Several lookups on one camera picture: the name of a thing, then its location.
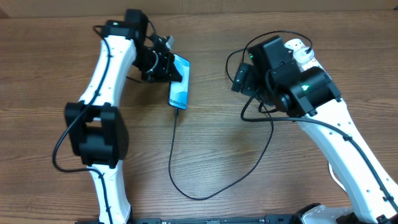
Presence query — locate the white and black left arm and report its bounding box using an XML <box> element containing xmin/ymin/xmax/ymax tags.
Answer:
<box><xmin>55</xmin><ymin>9</ymin><xmax>190</xmax><ymax>223</ymax></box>

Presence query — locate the white power strip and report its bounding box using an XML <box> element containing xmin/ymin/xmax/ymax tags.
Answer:
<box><xmin>284</xmin><ymin>39</ymin><xmax>323</xmax><ymax>72</ymax></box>

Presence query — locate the white charger adapter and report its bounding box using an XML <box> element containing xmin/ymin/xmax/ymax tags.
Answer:
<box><xmin>293</xmin><ymin>47</ymin><xmax>315</xmax><ymax>63</ymax></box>

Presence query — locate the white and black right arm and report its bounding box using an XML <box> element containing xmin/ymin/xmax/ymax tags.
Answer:
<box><xmin>232</xmin><ymin>32</ymin><xmax>397</xmax><ymax>223</ymax></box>

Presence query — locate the Samsung Galaxy smartphone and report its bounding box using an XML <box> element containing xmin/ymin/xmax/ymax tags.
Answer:
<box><xmin>169</xmin><ymin>54</ymin><xmax>190</xmax><ymax>110</ymax></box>

